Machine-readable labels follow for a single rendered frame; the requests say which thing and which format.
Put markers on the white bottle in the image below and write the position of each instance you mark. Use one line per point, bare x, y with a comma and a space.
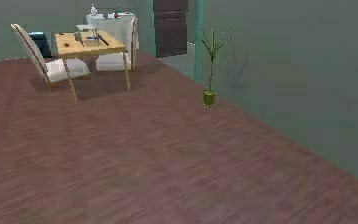
93, 10

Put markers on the white cushioned wooden chair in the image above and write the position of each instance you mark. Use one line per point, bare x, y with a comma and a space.
58, 68
115, 60

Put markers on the small brown round object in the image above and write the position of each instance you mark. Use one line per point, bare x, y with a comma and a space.
66, 44

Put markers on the light wooden table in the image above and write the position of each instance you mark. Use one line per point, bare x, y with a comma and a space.
87, 46

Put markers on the dark brown room door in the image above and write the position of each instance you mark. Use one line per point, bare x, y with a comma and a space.
171, 26

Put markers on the grey mug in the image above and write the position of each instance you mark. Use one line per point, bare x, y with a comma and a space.
77, 36

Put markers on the dark blue bin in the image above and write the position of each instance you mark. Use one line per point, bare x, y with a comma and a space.
41, 41

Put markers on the white cabinet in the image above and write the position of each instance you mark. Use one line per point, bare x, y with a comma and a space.
115, 25

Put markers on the dark stick on table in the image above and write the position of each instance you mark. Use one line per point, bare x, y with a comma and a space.
103, 39

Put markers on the green potted house plant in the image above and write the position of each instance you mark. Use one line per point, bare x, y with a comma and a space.
209, 66

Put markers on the red and green bottle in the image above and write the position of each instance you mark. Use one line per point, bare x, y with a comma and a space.
116, 12

